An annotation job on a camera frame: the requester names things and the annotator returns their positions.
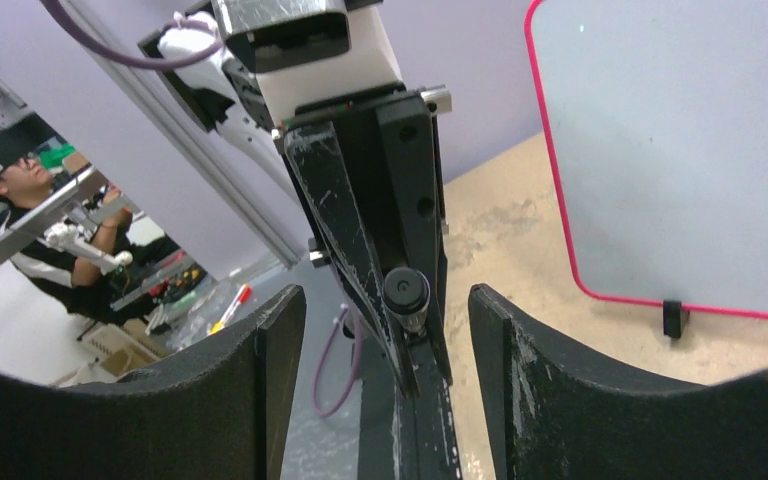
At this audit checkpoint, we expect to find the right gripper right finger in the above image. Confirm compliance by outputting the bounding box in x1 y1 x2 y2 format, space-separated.
468 284 768 479

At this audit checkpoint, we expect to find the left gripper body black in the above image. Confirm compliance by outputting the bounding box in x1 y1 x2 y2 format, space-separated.
276 83 452 279

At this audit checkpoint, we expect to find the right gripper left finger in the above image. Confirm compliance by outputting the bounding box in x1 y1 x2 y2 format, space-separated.
0 285 306 479

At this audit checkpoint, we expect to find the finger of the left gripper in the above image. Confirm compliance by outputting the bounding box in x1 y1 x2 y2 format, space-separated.
417 198 453 385
284 122 420 398

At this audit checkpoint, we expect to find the whiteboard with red frame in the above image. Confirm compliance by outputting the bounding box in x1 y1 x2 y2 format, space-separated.
524 1 768 319

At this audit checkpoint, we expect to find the black whiteboard marker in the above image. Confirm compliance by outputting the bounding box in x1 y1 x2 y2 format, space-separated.
384 267 431 335

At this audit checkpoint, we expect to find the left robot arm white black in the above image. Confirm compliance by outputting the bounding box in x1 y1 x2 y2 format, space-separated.
139 1 452 398

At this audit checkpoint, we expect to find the black whiteboard stand foot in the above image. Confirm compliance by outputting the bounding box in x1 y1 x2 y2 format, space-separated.
662 300 689 340

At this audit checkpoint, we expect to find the person with glasses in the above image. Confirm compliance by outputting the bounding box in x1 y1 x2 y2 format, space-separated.
0 153 180 326

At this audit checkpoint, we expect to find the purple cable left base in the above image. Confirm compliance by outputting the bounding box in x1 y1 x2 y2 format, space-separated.
311 304 365 420

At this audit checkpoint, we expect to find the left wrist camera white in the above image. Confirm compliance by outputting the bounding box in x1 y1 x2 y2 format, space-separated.
212 0 403 124

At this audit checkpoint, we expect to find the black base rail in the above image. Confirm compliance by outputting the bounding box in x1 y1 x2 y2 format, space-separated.
357 339 464 480

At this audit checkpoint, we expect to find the aluminium extrusion post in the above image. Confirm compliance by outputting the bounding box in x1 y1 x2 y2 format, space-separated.
59 36 310 275

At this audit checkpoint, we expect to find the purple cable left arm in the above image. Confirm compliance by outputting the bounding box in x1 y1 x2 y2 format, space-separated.
39 0 226 72

